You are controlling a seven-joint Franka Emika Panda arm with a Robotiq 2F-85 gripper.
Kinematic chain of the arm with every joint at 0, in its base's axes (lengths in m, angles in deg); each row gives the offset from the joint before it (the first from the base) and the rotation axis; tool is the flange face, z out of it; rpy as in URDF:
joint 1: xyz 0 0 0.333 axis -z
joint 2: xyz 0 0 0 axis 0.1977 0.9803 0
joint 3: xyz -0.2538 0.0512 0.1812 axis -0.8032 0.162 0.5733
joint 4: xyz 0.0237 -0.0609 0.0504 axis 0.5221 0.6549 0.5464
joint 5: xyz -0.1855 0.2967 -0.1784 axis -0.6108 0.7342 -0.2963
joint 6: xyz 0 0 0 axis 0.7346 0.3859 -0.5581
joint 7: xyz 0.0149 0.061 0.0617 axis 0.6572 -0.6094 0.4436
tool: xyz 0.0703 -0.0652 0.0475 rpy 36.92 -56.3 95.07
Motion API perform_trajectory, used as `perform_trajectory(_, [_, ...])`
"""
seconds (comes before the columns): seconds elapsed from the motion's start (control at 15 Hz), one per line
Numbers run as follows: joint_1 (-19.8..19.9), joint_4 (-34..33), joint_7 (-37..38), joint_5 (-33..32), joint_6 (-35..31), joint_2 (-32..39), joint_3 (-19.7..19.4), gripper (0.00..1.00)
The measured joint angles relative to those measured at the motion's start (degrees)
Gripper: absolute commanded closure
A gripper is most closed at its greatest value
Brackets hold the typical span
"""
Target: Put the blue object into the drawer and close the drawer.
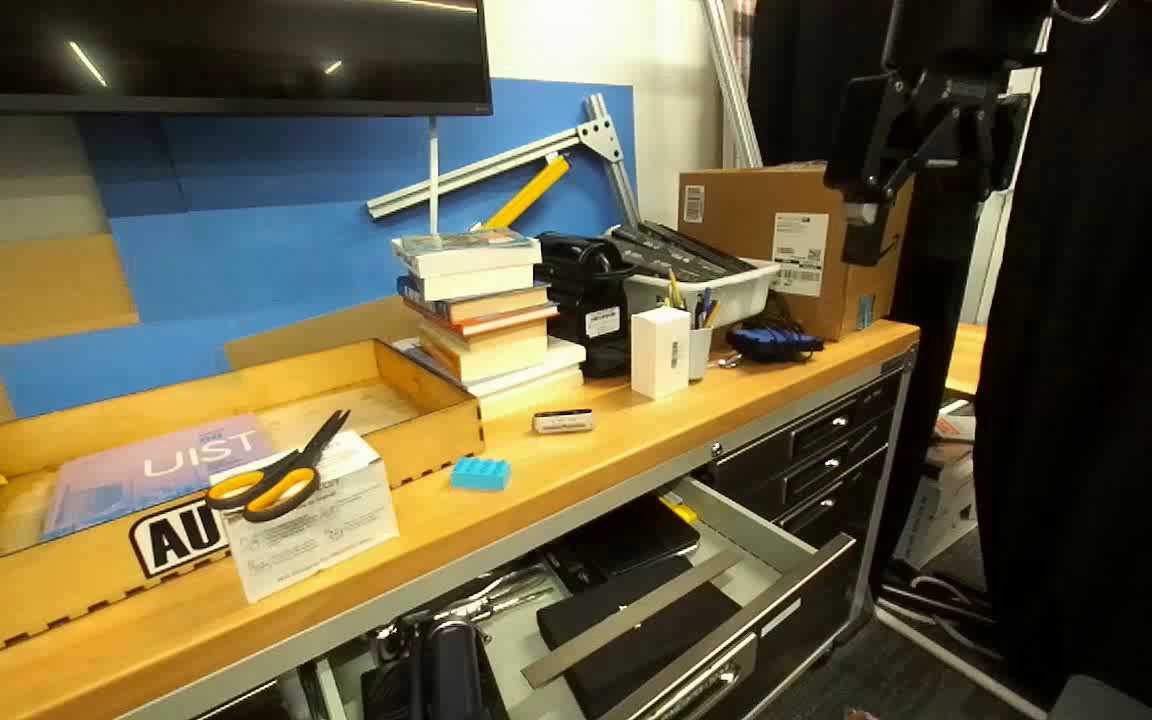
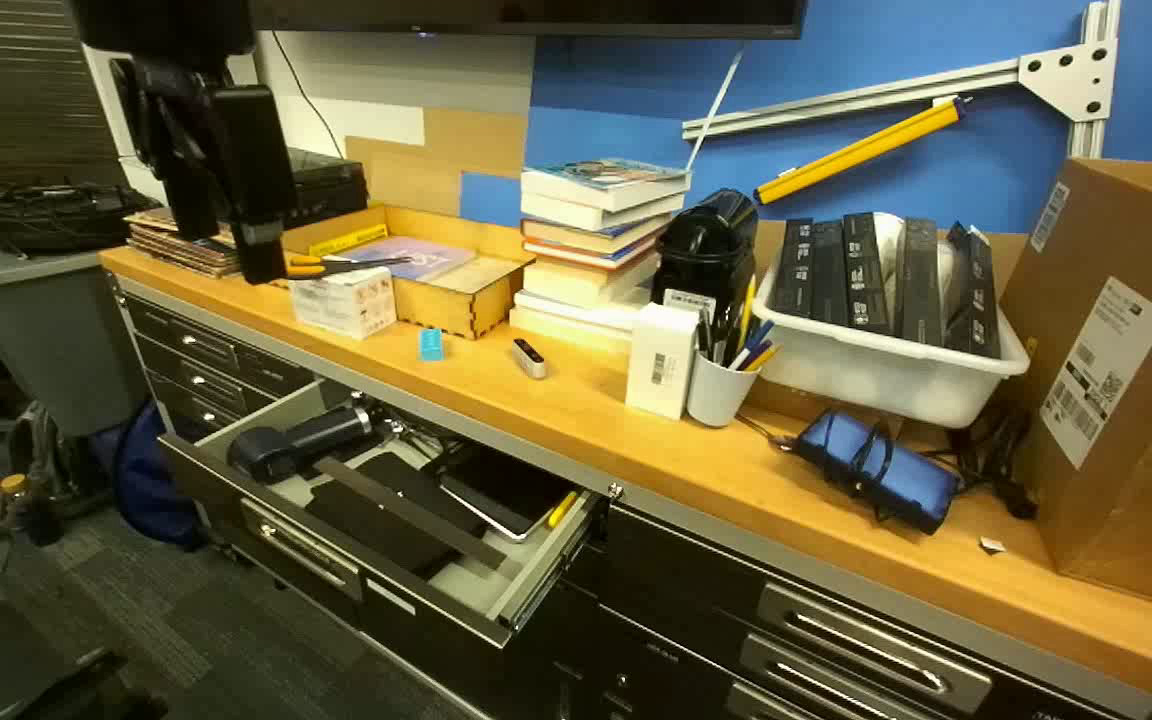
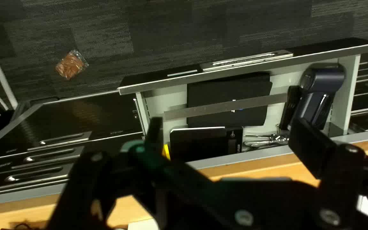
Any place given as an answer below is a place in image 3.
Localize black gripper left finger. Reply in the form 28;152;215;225
47;116;255;230

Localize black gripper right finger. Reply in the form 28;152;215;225
287;116;368;230

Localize small black upright object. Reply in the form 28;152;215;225
278;84;303;131

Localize small metal clips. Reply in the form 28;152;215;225
243;130;290;149

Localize dark blue stapler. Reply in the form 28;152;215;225
298;62;347;130

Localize black flat case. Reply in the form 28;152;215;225
169;125;243;162

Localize steel ruler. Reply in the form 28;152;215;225
162;92;290;121

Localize orange wrapper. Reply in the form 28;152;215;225
55;48;91;81

